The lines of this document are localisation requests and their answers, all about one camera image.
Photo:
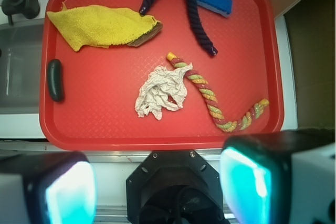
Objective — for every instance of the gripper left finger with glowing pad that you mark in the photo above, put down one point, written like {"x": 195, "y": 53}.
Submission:
{"x": 58, "y": 187}

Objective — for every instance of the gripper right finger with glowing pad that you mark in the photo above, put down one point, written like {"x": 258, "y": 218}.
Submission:
{"x": 280, "y": 177}

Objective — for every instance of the crumpled white paper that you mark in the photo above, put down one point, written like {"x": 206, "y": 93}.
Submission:
{"x": 164, "y": 88}

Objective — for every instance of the dark green pickle toy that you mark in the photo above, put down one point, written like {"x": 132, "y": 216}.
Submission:
{"x": 54, "y": 80}

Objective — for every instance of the red plastic tray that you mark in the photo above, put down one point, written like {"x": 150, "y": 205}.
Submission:
{"x": 101, "y": 85}

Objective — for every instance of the grey metal sink basin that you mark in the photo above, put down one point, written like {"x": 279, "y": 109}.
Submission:
{"x": 20, "y": 68}

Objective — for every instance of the yellow microfiber cloth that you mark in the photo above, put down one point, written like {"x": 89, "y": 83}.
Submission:
{"x": 100, "y": 26}

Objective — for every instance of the black sink faucet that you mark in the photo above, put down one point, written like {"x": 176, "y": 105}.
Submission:
{"x": 30, "y": 9}

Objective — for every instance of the brown brush under cloth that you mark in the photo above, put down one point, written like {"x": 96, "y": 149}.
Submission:
{"x": 146, "y": 37}

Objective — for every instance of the blue sponge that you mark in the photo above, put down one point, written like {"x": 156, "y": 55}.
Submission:
{"x": 222, "y": 7}

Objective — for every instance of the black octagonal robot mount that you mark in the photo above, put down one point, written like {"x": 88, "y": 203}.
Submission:
{"x": 174, "y": 187}

